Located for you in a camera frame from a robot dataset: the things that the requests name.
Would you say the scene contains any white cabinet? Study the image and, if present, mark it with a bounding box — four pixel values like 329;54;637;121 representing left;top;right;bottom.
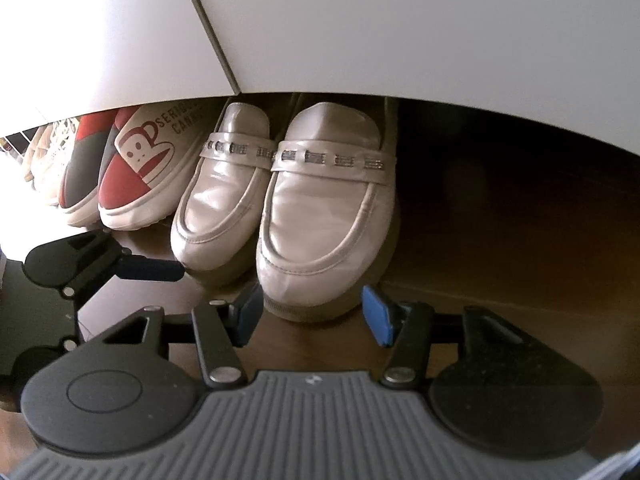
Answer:
1;0;639;152

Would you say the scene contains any white sneaker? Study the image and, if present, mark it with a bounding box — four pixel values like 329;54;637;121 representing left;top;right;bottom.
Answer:
23;117;79;207

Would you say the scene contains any cream loafer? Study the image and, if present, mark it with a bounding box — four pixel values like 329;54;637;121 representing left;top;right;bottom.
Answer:
256;96;398;323
170;100;276;283

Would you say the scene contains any red grey slipper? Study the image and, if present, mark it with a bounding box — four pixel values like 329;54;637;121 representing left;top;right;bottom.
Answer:
98;98;226;231
58;110;117;228

